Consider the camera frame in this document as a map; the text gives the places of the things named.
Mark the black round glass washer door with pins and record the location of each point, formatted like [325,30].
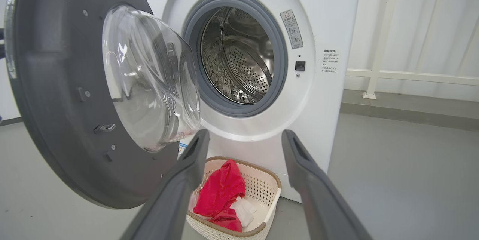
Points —
[56,83]

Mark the grey rubber door seal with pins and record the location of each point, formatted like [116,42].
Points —
[280,64]

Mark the plain red garment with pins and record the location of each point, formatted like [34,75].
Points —
[220,191]

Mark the steel washer drum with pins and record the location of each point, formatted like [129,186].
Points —
[243,60]

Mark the printed text notice label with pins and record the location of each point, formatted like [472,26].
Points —
[330,61]

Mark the white front-load washing machine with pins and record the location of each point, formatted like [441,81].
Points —
[322,113]

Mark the grey warning sticker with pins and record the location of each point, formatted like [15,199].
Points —
[292,28]

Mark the black door lock socket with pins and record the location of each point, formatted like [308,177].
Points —
[300,65]

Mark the blue white energy label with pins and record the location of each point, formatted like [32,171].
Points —
[182,148]

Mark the cream perforated laundry basket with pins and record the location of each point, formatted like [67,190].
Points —
[262,191]

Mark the white cloth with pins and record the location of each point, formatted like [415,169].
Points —
[243,210]

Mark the white metal railing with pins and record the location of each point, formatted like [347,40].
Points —
[378,45]

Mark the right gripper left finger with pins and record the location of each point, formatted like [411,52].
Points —
[176,195]

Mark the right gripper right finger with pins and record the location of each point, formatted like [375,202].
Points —
[318,195]

